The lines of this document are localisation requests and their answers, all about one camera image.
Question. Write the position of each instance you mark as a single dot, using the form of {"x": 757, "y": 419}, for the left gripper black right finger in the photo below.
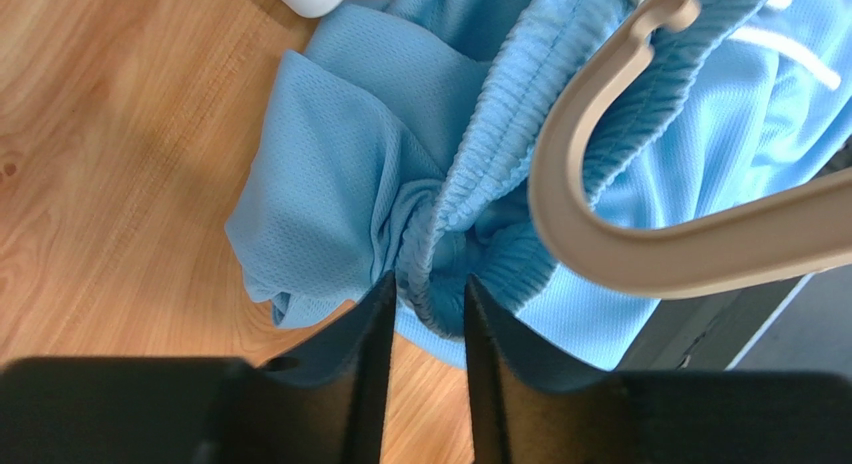
{"x": 533, "y": 403}

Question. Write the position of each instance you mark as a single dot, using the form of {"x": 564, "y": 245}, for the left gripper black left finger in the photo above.
{"x": 322, "y": 401}

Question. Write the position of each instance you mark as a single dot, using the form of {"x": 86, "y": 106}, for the light blue shorts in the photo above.
{"x": 400, "y": 140}

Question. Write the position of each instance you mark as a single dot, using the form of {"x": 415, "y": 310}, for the beige plastic hanger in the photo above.
{"x": 683, "y": 158}

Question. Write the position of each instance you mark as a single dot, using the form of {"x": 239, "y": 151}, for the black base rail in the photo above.
{"x": 803, "y": 323}

